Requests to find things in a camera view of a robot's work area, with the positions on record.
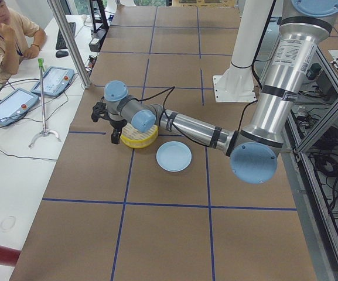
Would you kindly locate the black computer mouse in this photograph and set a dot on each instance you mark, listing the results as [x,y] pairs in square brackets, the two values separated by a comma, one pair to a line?
[61,53]

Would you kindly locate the far blue teach pendant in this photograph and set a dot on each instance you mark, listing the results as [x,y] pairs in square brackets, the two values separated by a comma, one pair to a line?
[56,80]

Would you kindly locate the yellow steamer basket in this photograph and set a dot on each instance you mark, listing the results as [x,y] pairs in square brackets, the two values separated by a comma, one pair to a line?
[135,139]

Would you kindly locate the aluminium frame post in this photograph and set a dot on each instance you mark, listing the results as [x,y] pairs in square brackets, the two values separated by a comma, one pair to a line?
[63,25]

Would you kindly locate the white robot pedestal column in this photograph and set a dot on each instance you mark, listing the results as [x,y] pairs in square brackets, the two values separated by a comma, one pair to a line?
[237,83]

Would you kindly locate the black stand frame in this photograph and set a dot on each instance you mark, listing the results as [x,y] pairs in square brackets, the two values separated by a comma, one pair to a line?
[98,16]

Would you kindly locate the silver reacher grabber stick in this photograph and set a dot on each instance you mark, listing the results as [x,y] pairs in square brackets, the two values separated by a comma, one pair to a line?
[45,130]

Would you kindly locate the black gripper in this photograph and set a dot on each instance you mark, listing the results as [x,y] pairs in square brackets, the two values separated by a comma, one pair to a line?
[115,124]

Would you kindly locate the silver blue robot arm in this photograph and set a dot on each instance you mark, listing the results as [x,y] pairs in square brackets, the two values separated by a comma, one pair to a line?
[254,149]

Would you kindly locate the near blue teach pendant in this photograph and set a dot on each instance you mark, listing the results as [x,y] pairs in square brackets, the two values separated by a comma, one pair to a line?
[16,105]

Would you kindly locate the seated man in beige shirt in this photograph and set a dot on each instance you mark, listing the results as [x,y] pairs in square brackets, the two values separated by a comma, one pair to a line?
[20,38]

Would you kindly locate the light blue plate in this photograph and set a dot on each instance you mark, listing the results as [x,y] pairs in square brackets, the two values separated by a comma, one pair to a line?
[173,156]

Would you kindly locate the blue teach pendant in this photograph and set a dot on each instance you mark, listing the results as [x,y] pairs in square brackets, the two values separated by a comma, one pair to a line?
[56,80]
[16,105]

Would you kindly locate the black power adapter box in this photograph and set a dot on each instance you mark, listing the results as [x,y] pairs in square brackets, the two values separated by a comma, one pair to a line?
[97,40]

